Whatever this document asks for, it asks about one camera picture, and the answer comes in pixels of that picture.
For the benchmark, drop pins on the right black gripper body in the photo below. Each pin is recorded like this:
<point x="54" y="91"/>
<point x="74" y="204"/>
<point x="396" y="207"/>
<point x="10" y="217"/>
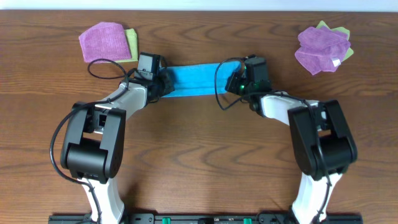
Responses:
<point x="248" y="90"/>

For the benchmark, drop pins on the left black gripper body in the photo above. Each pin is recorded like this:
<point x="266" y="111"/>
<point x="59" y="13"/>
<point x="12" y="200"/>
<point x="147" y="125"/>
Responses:
<point x="163" y="86"/>

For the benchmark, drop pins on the blue microfiber cloth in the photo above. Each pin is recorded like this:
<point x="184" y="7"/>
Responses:
<point x="198" y="80"/>

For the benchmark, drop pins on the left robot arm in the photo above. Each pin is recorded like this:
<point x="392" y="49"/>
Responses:
<point x="94" y="140"/>

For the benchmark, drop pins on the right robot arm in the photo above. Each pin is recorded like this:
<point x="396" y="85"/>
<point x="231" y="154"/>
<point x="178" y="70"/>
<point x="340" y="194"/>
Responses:
<point x="322" y="141"/>

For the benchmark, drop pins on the folded green cloth left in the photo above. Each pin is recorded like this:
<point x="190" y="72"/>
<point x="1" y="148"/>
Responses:
<point x="132" y="41"/>

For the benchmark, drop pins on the folded purple cloth left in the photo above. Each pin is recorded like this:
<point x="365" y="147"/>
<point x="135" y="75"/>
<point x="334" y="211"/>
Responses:
<point x="104" y="40"/>

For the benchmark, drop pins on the crumpled purple cloth right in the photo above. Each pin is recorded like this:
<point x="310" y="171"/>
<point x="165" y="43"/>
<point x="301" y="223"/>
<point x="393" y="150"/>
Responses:
<point x="322" y="49"/>

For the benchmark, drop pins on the green cloth right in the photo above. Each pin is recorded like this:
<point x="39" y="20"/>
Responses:
<point x="323" y="25"/>

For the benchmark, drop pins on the black mounting rail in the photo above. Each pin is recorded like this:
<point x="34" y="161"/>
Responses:
<point x="149" y="218"/>

